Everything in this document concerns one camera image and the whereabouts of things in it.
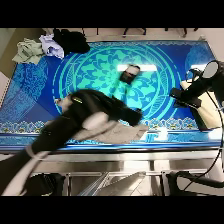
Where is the beige garment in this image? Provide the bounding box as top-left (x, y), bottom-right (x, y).
top-left (180, 79), bottom-right (223, 132)

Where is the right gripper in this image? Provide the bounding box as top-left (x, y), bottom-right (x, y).
top-left (169, 87), bottom-right (203, 109)

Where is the grey garment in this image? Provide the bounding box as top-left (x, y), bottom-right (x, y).
top-left (70, 121), bottom-right (150, 145)

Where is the pale green garment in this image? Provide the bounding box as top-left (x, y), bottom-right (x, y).
top-left (12, 37), bottom-right (45, 65)

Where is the lavender garment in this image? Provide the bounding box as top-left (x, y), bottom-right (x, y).
top-left (38, 33), bottom-right (65, 60)

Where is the silver frame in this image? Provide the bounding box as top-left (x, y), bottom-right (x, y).
top-left (0, 149), bottom-right (224, 197)

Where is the black garment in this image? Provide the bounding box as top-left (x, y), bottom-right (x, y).
top-left (52, 28), bottom-right (91, 56)

